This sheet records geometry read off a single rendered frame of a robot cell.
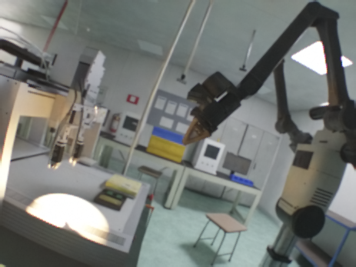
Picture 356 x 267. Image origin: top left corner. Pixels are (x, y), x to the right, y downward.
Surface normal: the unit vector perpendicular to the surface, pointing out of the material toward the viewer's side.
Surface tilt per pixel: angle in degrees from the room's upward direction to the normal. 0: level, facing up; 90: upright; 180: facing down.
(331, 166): 90
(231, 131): 90
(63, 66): 90
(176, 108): 90
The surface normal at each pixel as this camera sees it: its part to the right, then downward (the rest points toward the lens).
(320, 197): -0.11, 0.15
